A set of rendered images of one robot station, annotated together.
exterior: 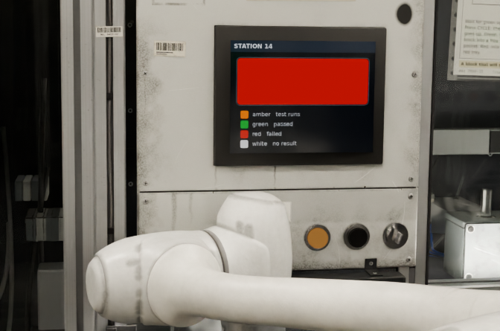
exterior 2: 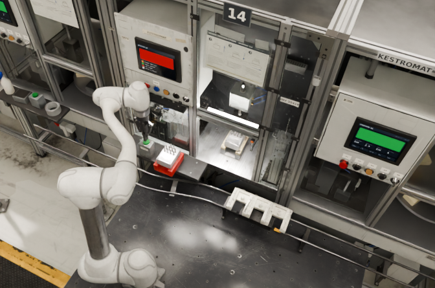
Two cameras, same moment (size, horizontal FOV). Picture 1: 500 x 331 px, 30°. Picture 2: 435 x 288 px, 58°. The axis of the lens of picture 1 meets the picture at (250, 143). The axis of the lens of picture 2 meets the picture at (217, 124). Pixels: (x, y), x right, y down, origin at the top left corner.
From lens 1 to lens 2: 1.64 m
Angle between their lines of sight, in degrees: 49
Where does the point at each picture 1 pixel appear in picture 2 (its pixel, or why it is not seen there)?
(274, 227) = (136, 96)
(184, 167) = (133, 65)
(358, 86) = (170, 65)
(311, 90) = (158, 61)
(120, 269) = (95, 98)
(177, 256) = (105, 100)
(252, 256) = (131, 101)
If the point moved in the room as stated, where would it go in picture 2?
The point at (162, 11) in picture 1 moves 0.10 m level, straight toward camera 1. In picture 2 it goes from (122, 28) to (109, 39)
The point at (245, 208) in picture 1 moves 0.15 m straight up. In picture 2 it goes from (131, 90) to (127, 67)
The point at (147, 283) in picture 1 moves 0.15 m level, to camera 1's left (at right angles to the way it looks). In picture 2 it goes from (100, 103) to (79, 91)
